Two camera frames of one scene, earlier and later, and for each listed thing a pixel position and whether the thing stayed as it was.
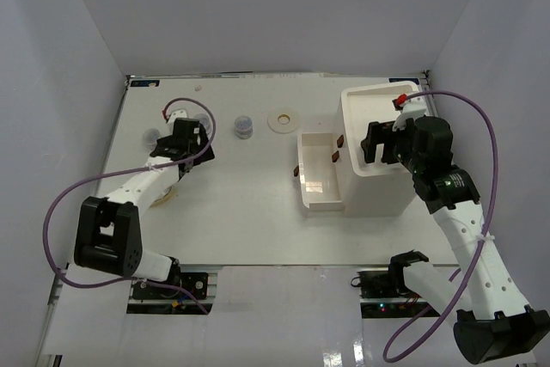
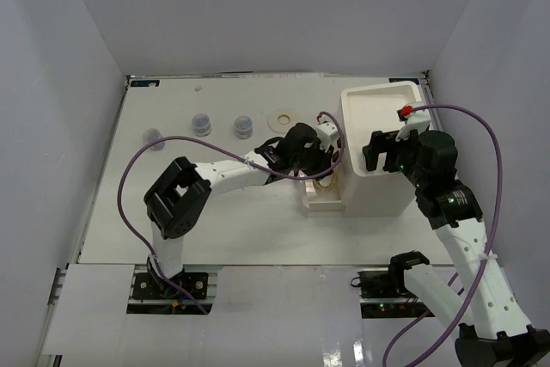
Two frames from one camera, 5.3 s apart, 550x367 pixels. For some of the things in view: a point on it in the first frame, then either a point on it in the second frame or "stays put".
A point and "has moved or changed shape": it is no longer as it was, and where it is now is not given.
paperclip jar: (207, 123) stays put
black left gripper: (205, 156) to (324, 157)
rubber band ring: (166, 198) has moved or changed shape
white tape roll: (283, 122) stays put
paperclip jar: (150, 136) stays put
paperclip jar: (243, 127) stays put
